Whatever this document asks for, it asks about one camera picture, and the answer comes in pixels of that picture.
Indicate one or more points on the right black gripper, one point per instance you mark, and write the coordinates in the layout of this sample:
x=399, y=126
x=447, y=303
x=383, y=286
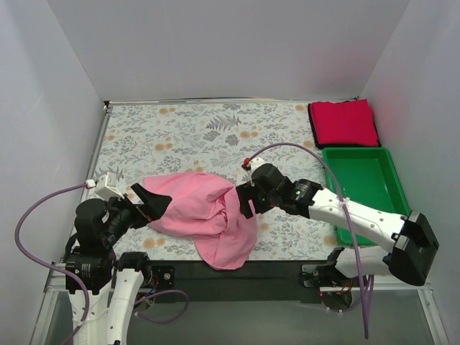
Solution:
x=248, y=198

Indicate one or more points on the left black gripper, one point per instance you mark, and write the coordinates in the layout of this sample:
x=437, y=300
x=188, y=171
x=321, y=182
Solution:
x=137, y=210

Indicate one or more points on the pink t shirt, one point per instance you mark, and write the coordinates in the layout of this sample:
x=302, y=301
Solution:
x=206, y=209

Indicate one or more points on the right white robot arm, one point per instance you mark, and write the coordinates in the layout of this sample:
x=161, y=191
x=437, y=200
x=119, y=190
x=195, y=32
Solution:
x=403, y=246

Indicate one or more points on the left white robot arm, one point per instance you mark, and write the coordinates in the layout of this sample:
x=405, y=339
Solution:
x=127, y=273

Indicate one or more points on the floral patterned table mat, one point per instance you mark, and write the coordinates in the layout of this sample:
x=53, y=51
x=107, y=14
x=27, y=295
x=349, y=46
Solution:
x=145, y=140

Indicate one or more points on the green plastic tray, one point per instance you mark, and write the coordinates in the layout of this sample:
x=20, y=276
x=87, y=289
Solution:
x=367, y=175

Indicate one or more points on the folded red t shirt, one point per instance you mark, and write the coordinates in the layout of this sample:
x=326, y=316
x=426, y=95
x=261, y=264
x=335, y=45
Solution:
x=343, y=124

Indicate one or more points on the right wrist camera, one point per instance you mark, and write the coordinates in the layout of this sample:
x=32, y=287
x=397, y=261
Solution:
x=250, y=165

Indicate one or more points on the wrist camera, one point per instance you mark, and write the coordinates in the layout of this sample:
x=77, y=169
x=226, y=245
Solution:
x=106, y=186
x=250, y=165

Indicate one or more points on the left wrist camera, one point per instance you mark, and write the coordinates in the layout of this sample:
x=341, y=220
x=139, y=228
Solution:
x=106, y=186

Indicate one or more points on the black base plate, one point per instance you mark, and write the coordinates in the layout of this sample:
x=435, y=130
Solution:
x=255, y=281

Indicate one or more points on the aluminium frame rail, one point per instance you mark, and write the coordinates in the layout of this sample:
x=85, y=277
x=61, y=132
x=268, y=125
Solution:
x=70, y=313

